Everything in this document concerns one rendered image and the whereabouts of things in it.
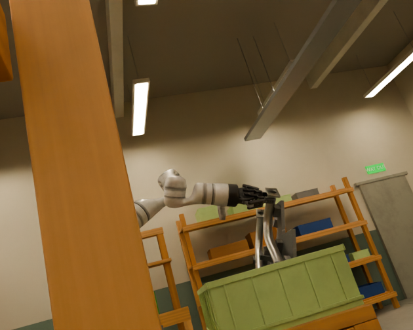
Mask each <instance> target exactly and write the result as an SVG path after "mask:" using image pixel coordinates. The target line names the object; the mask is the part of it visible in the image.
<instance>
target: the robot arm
mask: <svg viewBox="0 0 413 330"><path fill-rule="evenodd" d="M158 184H159V186H160V187H161V188H162V190H163V191H164V197H162V198H156V199H141V200H135V201H134V205H135V209H136V214H137V218H138V224H139V227H140V228H141V227H142V226H144V225H145V224H146V223H147V222H148V221H149V220H150V219H151V218H152V217H153V216H154V215H155V214H157V213H158V212H159V211H160V210H161V209H163V208H164V207H165V206H167V207H169V208H180V207H183V206H188V205H193V204H208V205H215V206H217V208H218V215H219V219H220V220H226V206H228V207H236V206H237V204H244V205H247V209H248V210H251V209H255V208H261V207H263V204H264V203H266V204H275V202H276V198H274V197H268V196H267V193H266V192H265V191H261V190H259V189H260V188H258V187H253V186H251V185H246V184H243V186H242V188H238V185H237V184H227V183H213V184H211V183H196V184H195V186H194V188H193V192H192V194H191V196H189V197H187V198H186V189H187V185H186V180H185V179H184V178H183V177H181V176H180V174H179V173H178V172H177V171H176V170H175V169H169V170H167V171H166V172H164V173H162V174H161V175H160V176H159V178H158ZM258 198H259V199H258ZM257 199H258V200H257Z"/></svg>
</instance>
